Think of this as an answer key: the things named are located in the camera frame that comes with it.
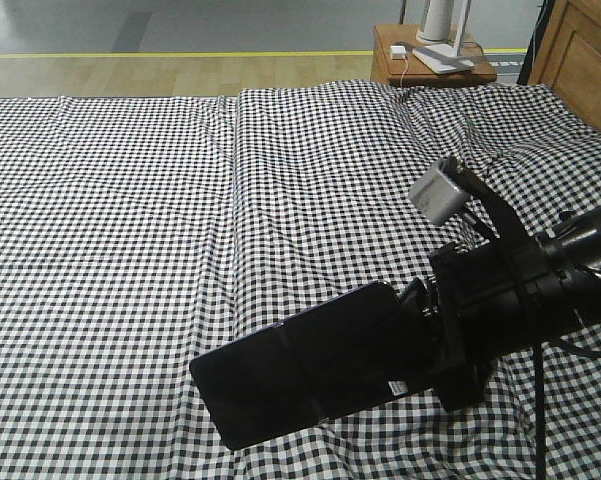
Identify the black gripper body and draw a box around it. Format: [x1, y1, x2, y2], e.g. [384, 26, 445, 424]
[398, 242, 580, 411]

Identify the black smartphone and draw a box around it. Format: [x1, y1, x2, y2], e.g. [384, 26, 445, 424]
[190, 280, 431, 450]

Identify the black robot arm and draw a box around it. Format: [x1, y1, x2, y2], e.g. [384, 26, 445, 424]
[396, 207, 601, 411]

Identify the wooden nightstand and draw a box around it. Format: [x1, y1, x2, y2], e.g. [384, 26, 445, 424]
[370, 24, 497, 88]

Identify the white charger adapter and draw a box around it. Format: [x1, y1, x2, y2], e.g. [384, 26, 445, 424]
[389, 45, 407, 60]

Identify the wooden headboard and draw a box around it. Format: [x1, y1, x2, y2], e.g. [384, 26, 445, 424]
[528, 0, 601, 131]

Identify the white cylindrical device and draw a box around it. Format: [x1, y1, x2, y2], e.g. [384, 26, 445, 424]
[416, 0, 454, 44]

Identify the black white checkered bedsheet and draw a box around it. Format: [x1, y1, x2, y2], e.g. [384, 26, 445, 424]
[0, 80, 601, 479]

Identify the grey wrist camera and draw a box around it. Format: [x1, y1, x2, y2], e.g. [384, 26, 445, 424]
[408, 157, 471, 226]

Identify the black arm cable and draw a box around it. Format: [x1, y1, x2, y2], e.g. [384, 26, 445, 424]
[479, 164, 601, 480]

